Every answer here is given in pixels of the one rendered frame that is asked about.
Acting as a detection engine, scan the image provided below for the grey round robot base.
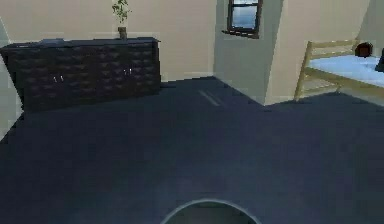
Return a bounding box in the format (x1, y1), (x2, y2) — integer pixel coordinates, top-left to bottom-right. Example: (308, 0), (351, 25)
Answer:
(159, 198), (263, 224)

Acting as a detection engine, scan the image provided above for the dark framed window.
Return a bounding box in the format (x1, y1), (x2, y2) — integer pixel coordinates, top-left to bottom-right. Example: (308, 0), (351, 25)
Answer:
(221, 0), (264, 40)

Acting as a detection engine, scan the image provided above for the dark woven sideboard cabinet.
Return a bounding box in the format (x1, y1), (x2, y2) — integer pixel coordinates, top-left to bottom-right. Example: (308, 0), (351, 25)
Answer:
(0, 37), (162, 114)

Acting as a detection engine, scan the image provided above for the green house plant in pot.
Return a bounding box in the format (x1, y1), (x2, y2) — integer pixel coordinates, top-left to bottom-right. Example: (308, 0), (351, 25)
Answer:
(111, 0), (132, 40)

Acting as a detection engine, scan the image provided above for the dark flat object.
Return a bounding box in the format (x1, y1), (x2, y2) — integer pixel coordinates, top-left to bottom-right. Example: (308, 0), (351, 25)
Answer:
(38, 37), (66, 46)

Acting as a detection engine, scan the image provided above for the wooden bed with blue mattress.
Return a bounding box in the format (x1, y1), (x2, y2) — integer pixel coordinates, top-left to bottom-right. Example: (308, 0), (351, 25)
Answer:
(293, 38), (384, 108)

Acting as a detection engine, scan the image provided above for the dark brown round ball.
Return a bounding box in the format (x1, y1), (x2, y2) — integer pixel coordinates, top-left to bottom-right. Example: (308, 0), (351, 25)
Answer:
(354, 41), (374, 59)

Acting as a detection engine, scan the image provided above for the dark blue object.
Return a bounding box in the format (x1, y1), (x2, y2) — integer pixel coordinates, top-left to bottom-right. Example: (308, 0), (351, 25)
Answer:
(374, 47), (384, 74)

